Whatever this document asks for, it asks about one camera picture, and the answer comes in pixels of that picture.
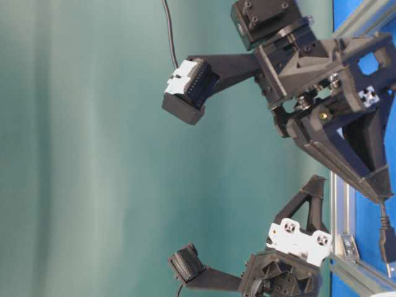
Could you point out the metal corner bracket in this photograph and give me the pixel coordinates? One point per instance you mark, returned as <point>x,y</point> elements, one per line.
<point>349,247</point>

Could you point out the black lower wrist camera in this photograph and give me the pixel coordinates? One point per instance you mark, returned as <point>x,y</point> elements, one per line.
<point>186,264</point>

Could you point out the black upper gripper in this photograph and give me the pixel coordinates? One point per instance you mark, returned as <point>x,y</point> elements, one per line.
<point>346,132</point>

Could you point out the aluminium frame crossbar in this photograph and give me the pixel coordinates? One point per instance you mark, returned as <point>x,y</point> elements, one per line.
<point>362,278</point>
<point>368,18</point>

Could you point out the black upper wrist camera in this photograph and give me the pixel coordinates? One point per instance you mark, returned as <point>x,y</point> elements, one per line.
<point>188,88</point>

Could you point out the aluminium frame lower crossbar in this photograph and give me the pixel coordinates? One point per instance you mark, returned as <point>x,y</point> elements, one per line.
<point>362,278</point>

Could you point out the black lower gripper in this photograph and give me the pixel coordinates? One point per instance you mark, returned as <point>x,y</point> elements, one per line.
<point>273,273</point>

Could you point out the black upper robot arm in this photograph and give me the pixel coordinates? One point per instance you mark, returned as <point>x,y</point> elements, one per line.
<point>260,21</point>

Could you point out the aluminium frame upper crossbar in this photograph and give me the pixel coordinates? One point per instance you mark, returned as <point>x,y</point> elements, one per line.
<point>368,18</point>

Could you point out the white gripper rail plate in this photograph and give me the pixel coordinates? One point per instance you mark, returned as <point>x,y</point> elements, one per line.
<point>288,238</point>

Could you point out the aluminium frame upright profile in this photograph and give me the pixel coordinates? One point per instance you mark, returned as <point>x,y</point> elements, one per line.
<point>343,211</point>

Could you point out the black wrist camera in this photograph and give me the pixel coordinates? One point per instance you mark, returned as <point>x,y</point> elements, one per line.
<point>188,88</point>
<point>186,264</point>

